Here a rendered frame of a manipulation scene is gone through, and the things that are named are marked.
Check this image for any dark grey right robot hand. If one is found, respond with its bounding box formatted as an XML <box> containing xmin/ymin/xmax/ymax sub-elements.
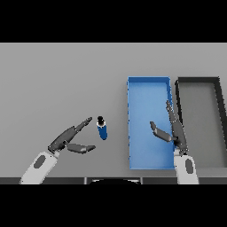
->
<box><xmin>149</xmin><ymin>99</ymin><xmax>189</xmax><ymax>156</ymax></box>

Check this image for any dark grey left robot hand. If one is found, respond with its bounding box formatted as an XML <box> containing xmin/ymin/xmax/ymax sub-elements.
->
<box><xmin>47</xmin><ymin>116</ymin><xmax>97</xmax><ymax>155</ymax></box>

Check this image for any dark grey rectangular bin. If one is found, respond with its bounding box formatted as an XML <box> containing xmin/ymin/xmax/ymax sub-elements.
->
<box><xmin>175</xmin><ymin>76</ymin><xmax>227</xmax><ymax>169</ymax></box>

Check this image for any blue rectangular bin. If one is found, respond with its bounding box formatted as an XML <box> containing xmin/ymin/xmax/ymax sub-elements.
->
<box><xmin>127</xmin><ymin>75</ymin><xmax>176</xmax><ymax>170</ymax></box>

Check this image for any blue pipe with dark end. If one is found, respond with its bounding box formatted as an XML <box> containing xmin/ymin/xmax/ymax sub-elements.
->
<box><xmin>96</xmin><ymin>115</ymin><xmax>108</xmax><ymax>141</ymax></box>

